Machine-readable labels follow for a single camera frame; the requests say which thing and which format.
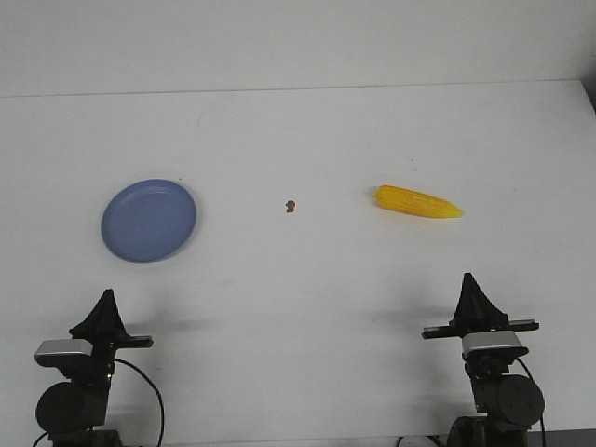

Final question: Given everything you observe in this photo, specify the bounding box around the blue round plate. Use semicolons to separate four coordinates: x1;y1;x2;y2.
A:
101;179;197;264

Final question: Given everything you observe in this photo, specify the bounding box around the yellow corn cob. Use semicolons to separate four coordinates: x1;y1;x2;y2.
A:
374;185;464;219

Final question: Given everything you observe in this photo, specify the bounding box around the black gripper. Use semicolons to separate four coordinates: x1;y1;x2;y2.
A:
422;272;540;339
69;289;154;366

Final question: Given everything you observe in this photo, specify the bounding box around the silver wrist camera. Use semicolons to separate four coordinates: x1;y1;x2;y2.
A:
34;339;93;367
462;331;529;359

